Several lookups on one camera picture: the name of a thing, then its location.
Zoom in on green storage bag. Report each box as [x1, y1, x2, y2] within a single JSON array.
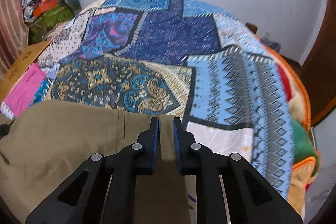
[[27, 3, 75, 44]]

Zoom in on striped pink curtain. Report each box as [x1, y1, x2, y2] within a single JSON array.
[[1, 0, 29, 78]]

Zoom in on olive green pants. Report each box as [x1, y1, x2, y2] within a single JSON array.
[[1, 100, 190, 223]]

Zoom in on blue patchwork bedspread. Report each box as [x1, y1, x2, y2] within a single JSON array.
[[1, 0, 295, 224]]

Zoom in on brown wooden door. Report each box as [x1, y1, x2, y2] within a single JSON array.
[[301, 0, 335, 126]]

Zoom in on pink cloth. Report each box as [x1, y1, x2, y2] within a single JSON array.
[[1, 63, 46, 119]]

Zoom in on orange box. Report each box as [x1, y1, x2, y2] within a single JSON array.
[[33, 0, 58, 18]]

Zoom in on bamboo lap desk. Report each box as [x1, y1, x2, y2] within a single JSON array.
[[0, 40, 51, 102]]

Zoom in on orange multicolour fleece blanket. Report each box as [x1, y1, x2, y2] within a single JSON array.
[[254, 39, 321, 217]]

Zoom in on grey bag on floor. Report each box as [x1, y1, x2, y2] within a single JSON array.
[[260, 39, 281, 53]]

